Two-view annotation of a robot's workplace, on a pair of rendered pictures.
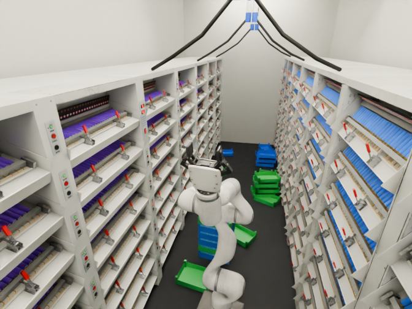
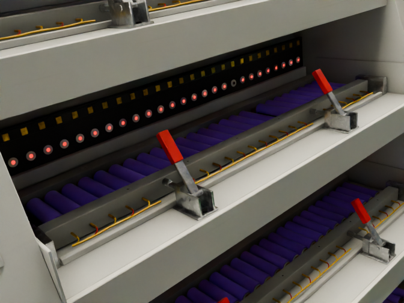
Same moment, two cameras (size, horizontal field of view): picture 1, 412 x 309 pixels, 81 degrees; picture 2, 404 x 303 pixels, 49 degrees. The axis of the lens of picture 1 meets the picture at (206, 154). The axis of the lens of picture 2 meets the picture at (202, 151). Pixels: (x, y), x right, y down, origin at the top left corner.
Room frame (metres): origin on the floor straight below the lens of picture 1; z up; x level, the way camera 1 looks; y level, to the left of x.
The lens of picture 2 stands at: (0.70, 0.21, 0.81)
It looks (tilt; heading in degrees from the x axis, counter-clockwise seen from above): 8 degrees down; 42
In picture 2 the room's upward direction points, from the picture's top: 19 degrees counter-clockwise
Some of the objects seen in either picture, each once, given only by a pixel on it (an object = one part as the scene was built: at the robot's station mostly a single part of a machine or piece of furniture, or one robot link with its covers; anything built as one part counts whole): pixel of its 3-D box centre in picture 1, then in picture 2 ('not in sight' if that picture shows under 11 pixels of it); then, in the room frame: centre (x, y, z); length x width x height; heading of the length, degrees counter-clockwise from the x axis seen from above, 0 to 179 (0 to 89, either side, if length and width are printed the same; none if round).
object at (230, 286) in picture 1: (227, 290); not in sight; (0.92, -0.12, 0.63); 0.19 x 0.12 x 0.24; 70
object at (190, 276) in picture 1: (195, 276); not in sight; (1.51, 0.09, 0.04); 0.30 x 0.20 x 0.08; 70
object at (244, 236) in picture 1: (239, 233); not in sight; (2.04, -0.36, 0.04); 0.30 x 0.20 x 0.08; 50
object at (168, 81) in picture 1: (170, 157); not in sight; (2.20, 0.35, 0.85); 0.20 x 0.09 x 1.71; 78
